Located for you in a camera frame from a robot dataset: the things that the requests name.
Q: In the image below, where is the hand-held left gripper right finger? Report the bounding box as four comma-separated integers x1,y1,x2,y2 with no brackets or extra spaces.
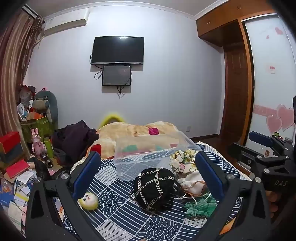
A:
195,151,272,241

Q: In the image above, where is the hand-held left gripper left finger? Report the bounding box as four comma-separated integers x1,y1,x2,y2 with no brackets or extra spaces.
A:
25,151,103,241

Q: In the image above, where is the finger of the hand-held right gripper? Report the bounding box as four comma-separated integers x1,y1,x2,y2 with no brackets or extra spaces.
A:
228,142,289,179
249,131,294,154

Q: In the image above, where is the black hat with chain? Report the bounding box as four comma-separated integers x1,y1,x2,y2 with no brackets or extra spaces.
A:
129,167,179,211

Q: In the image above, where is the clear plastic storage box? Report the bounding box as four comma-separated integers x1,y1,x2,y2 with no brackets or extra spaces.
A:
113,131,201,181

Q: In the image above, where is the person's right hand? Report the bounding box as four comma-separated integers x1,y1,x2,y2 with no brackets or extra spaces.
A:
265,190,286,219

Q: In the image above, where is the floral cream cloth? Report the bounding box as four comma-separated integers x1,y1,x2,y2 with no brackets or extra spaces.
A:
170,149,210,195

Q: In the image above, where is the yellow white plush toy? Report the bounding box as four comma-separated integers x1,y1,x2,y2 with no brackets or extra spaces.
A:
78,192,99,211

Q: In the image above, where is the green cloth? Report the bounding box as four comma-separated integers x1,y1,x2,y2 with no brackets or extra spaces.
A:
184,193,219,218

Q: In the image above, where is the dark clothes pile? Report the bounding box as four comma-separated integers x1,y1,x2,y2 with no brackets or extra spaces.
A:
51,120,100,166

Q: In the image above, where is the black cylindrical flashlight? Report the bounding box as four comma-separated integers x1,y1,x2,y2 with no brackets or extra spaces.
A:
40,152,54,168

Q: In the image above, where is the green bottle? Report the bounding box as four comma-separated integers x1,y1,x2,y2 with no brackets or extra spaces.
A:
44,137,55,159

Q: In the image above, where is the white door with heart stickers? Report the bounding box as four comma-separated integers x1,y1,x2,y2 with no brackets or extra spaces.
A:
242,13,296,154

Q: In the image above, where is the brown wooden door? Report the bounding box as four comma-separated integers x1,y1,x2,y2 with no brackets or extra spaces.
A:
220,44,251,140

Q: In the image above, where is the beige plush blanket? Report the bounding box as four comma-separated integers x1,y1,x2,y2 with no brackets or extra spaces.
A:
87,121,185,160

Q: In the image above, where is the pink rabbit figure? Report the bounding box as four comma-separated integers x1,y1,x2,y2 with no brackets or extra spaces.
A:
31,128,46,155

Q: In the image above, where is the bed with patterned sheet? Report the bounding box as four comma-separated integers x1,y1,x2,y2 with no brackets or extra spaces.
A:
62,141,253,241

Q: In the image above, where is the yellow fuzzy object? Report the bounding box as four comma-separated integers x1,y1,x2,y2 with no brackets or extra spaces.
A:
98,112,125,129

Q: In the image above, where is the green cardboard box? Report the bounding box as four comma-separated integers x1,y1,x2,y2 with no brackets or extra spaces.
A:
21,115,54,142

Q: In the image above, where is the red book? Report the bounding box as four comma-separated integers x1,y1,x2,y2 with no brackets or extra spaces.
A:
6,159,30,179

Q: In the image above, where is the pile of papers and books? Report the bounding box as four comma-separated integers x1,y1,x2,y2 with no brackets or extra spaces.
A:
0,167,43,238

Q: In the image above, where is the grey plush toy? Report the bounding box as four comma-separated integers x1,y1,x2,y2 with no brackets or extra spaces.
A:
32,90,59,124

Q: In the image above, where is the red box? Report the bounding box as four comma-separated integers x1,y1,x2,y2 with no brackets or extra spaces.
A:
0,131,21,154

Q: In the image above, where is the small white fan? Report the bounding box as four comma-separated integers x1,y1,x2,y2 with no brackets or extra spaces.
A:
17,103,26,121

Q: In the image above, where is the wooden wardrobe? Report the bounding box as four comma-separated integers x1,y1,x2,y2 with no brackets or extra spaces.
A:
195,0,277,144

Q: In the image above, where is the striped brown curtain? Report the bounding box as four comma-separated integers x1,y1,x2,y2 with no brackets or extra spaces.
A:
0,9,45,139

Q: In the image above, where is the white air conditioner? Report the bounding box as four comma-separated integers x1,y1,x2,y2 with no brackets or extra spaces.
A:
43,9,90,37

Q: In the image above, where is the black television cable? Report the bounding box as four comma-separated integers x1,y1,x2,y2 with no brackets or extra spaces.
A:
90,53,103,80

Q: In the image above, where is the small wall-mounted black monitor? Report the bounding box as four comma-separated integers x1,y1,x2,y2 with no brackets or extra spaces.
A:
102,65,132,87

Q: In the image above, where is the wall-mounted black television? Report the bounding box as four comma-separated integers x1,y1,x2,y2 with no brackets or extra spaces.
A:
91,36,145,65

